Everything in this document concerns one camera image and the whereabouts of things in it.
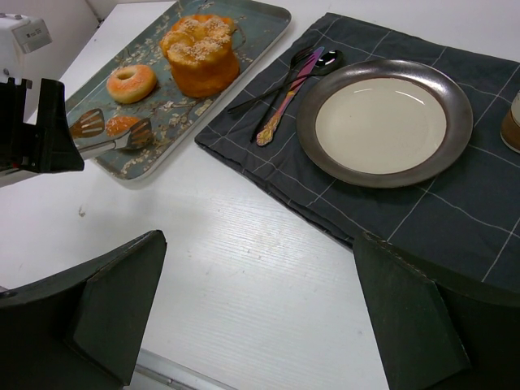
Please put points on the glass cup with drink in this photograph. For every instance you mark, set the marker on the glass cup with drink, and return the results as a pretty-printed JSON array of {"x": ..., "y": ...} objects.
[{"x": 510, "y": 127}]

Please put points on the stainless steel tongs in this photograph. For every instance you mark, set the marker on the stainless steel tongs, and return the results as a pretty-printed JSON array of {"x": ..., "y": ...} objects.
[{"x": 92, "y": 124}]

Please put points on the floral blue serving tray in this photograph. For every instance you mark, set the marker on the floral blue serving tray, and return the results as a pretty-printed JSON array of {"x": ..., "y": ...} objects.
[{"x": 173, "y": 115}]

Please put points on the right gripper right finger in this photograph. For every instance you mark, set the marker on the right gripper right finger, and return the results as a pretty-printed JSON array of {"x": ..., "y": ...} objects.
[{"x": 436, "y": 328}]

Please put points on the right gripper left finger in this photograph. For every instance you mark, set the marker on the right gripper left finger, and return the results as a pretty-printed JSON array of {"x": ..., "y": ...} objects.
[{"x": 82, "y": 328}]

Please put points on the small round orange bun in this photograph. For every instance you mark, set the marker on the small round orange bun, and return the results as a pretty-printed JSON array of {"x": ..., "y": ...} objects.
[{"x": 119, "y": 125}]

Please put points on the glazed ring donut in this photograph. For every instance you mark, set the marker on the glazed ring donut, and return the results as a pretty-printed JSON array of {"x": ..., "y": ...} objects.
[{"x": 131, "y": 84}]

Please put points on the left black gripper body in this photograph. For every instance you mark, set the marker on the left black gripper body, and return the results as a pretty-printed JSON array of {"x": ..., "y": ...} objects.
[{"x": 20, "y": 141}]

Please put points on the cream plate dark rim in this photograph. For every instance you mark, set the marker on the cream plate dark rim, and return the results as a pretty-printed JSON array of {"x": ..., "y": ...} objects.
[{"x": 385, "y": 124}]

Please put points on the aluminium frame rail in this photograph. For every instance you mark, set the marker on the aluminium frame rail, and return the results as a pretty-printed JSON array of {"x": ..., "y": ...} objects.
[{"x": 167, "y": 373}]

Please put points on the dark checked cloth mat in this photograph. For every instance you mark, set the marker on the dark checked cloth mat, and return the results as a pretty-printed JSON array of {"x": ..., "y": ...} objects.
[{"x": 465, "y": 219}]

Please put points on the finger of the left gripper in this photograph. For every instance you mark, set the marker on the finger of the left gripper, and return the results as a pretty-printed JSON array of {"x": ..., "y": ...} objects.
[{"x": 48, "y": 147}]

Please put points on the tall sesame bundt bread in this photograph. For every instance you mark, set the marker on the tall sesame bundt bread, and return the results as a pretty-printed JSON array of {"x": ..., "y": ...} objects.
[{"x": 199, "y": 50}]

